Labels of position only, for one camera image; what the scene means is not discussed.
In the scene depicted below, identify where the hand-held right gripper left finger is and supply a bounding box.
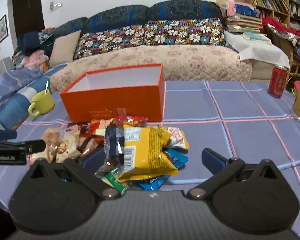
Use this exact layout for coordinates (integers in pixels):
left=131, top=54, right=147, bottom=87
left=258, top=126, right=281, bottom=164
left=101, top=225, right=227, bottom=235
left=27, top=147, right=122, bottom=201

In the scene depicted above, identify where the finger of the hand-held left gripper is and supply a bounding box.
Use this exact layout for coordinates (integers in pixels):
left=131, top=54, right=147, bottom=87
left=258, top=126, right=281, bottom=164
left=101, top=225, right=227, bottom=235
left=0, top=139, right=46, bottom=153
left=0, top=130, right=17, bottom=140

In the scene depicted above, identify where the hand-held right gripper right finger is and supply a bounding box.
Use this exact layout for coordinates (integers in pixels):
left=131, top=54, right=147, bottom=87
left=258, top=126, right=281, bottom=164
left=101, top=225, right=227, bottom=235
left=187, top=148, right=282, bottom=201

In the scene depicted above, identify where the shiny dark snack packet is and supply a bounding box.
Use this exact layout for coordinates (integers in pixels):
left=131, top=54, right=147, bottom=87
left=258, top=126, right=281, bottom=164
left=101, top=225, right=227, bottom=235
left=96, top=126, right=136, bottom=175

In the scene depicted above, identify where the rice cracker packet red print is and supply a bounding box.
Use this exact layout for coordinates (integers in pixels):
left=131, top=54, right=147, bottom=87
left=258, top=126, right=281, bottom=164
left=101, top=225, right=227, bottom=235
left=168, top=127, right=190, bottom=150

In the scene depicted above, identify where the yellow snack packet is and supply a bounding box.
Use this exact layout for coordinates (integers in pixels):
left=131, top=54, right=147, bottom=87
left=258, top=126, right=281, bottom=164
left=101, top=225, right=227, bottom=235
left=119, top=126, right=178, bottom=182

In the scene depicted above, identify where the orange cardboard box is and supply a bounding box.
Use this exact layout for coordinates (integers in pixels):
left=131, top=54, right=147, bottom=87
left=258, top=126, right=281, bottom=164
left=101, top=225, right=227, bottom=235
left=60, top=64, right=166, bottom=122

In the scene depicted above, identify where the clear bag of pale snacks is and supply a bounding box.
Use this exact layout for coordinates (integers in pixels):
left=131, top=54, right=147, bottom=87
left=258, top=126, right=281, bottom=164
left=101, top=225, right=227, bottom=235
left=41, top=127, right=81, bottom=163

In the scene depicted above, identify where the brown snack packet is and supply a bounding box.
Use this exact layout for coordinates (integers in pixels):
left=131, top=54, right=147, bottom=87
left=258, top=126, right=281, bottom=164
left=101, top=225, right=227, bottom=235
left=78, top=132, right=106, bottom=157

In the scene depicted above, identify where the green snack packet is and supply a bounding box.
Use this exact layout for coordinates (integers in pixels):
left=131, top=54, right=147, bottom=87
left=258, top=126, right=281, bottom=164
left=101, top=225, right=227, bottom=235
left=102, top=174, right=128, bottom=196

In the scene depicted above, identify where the red-brown snack packet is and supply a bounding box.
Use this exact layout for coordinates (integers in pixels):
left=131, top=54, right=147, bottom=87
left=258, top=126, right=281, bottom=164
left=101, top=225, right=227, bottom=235
left=89, top=119, right=117, bottom=137

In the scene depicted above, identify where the blue snack packet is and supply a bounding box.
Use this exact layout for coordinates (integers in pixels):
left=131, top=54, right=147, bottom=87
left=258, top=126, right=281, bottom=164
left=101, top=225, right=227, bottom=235
left=139, top=175, right=171, bottom=191
left=164, top=149, right=189, bottom=169

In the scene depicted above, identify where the blue plaid tablecloth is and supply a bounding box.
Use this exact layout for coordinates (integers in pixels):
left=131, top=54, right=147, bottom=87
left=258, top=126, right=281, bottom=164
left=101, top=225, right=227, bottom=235
left=0, top=80, right=300, bottom=239

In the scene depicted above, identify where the green mug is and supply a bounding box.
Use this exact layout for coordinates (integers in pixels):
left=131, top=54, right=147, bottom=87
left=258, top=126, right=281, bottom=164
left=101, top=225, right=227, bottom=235
left=28, top=89, right=55, bottom=118

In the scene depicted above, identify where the blue checked bedding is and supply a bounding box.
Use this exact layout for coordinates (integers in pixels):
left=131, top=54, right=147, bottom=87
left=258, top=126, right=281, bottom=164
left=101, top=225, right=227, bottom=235
left=0, top=62, right=68, bottom=131

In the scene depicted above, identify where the dark red snack packet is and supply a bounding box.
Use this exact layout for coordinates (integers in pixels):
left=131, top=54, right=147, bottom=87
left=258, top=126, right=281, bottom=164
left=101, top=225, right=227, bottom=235
left=114, top=116, right=148, bottom=128

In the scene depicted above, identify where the pink patterned cloth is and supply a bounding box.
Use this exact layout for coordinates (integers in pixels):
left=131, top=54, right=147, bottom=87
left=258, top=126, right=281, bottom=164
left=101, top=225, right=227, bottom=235
left=12, top=49, right=50, bottom=70

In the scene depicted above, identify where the dark blue cloth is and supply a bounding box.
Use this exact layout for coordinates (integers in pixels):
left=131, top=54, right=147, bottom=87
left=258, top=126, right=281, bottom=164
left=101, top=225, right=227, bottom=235
left=16, top=31, right=56, bottom=56

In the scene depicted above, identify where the beige pillow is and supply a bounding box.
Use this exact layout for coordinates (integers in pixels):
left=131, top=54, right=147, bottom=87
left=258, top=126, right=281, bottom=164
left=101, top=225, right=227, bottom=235
left=49, top=30, right=82, bottom=67

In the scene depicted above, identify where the red drink can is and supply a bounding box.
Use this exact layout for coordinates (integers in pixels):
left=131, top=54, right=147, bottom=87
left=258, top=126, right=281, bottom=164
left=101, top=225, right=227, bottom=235
left=268, top=66, right=288, bottom=98

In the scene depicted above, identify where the beige quilted sofa cover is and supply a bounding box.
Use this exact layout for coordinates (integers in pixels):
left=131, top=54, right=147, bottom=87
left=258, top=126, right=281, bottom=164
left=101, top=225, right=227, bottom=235
left=50, top=44, right=253, bottom=92

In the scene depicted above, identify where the white cloth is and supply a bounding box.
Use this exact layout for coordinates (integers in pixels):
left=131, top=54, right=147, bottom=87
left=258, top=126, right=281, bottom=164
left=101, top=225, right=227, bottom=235
left=224, top=31, right=290, bottom=70

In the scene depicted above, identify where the dark wooden door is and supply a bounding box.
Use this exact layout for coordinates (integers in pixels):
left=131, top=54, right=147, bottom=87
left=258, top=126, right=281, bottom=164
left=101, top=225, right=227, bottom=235
left=12, top=0, right=45, bottom=38

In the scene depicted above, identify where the floral pillow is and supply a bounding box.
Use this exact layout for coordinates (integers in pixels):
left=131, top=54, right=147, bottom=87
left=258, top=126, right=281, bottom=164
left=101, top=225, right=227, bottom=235
left=74, top=17, right=227, bottom=60

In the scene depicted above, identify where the stack of books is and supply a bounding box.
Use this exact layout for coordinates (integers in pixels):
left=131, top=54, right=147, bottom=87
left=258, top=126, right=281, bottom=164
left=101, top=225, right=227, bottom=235
left=224, top=14, right=272, bottom=43

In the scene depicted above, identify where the blue patterned sofa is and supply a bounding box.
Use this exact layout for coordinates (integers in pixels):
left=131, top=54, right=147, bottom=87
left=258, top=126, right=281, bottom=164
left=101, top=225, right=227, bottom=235
left=50, top=0, right=253, bottom=80

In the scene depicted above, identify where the red knitted blanket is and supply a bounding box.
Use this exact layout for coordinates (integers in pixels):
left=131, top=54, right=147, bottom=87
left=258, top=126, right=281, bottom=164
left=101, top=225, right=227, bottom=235
left=261, top=17, right=300, bottom=42

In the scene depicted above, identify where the framed wall picture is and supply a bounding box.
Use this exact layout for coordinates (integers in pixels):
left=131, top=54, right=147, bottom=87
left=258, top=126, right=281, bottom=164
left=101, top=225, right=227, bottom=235
left=0, top=14, right=9, bottom=46

